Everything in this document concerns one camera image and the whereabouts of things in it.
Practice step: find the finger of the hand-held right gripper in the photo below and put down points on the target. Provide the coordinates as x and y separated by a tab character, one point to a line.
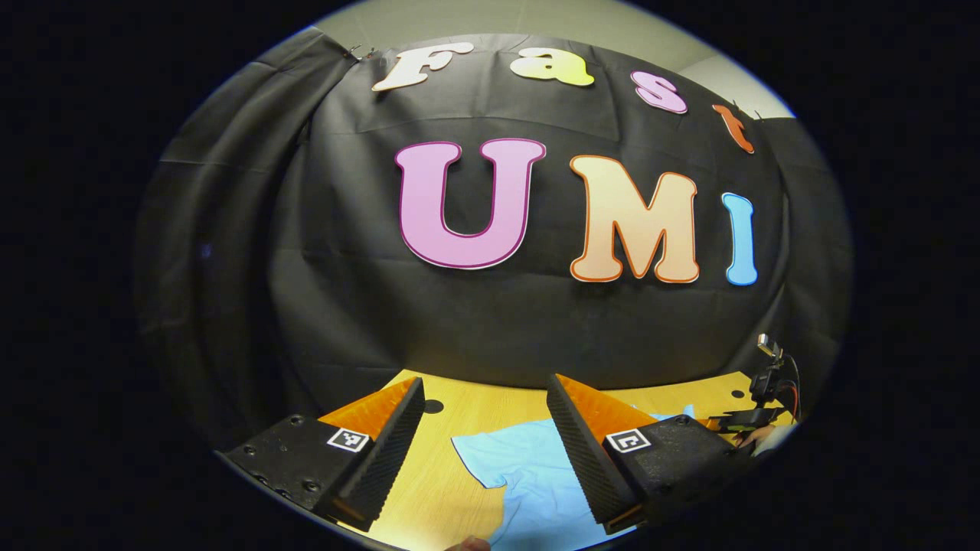
746	419

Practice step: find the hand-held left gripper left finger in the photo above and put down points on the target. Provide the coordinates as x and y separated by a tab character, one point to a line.
390	459

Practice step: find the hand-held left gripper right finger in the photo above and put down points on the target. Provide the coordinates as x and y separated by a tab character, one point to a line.
582	467

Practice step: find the light blue T-shirt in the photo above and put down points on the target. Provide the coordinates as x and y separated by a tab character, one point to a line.
536	474

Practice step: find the black backdrop cloth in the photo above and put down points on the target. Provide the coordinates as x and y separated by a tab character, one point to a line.
490	321

